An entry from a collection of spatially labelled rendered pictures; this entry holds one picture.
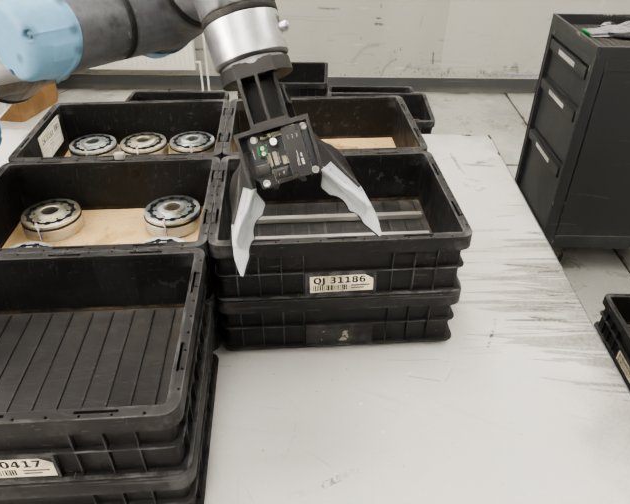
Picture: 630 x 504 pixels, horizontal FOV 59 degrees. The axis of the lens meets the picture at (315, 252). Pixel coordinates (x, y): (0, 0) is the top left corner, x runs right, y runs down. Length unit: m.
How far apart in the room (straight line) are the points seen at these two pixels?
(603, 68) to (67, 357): 1.78
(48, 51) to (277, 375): 0.60
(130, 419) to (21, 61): 0.35
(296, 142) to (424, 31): 3.62
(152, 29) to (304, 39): 3.50
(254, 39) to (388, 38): 3.57
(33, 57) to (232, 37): 0.17
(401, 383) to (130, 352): 0.42
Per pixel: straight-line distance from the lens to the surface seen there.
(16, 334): 0.93
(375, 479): 0.83
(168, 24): 0.63
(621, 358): 1.73
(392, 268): 0.88
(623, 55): 2.11
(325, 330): 0.94
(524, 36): 4.28
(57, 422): 0.65
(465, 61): 4.23
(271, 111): 0.55
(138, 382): 0.79
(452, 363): 0.98
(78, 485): 0.73
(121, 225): 1.11
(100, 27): 0.58
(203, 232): 0.86
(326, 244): 0.83
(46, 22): 0.56
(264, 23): 0.56
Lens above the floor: 1.40
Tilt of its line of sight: 36 degrees down
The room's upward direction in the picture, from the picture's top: straight up
